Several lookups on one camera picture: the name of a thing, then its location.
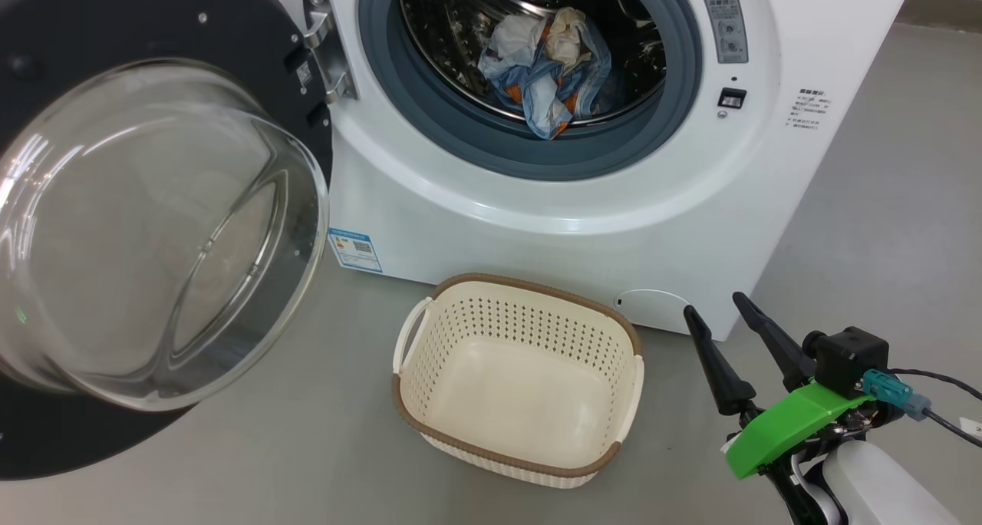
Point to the white front-load washing machine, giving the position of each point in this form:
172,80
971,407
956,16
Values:
614,233

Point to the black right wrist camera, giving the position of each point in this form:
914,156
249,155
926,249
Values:
848,360

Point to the black round glass washer door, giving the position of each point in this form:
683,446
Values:
92,34

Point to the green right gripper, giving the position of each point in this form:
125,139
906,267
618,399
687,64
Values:
782,425

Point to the blue energy label sticker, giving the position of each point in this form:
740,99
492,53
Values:
354,250

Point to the cream perforated laundry basket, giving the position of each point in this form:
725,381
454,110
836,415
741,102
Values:
522,387

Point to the metal door hinge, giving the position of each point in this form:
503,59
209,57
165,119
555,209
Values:
330,49

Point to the washing machine drum opening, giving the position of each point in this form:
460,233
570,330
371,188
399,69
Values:
445,41

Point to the black door latch socket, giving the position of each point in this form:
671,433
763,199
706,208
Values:
732,98

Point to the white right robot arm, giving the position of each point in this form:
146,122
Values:
882,487

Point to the grey warning sticker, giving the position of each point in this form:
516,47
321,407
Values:
725,22

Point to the round white drain filter cover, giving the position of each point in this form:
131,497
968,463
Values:
652,310

